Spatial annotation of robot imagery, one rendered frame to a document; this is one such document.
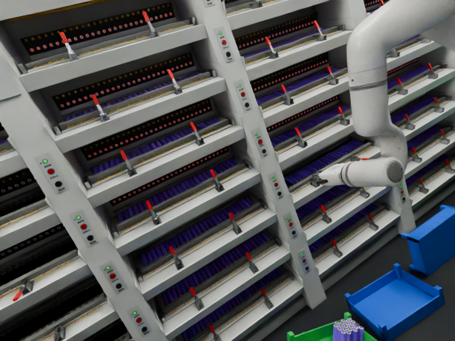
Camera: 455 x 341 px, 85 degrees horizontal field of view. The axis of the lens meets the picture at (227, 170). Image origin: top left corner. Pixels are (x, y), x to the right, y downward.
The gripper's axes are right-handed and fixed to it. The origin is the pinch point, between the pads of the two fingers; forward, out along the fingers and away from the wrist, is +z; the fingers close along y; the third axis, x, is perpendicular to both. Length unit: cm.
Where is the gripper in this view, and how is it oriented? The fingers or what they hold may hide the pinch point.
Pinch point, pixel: (320, 176)
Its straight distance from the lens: 106.1
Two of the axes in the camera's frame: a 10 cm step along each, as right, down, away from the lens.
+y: -8.5, 4.3, -3.0
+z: -3.0, 0.6, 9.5
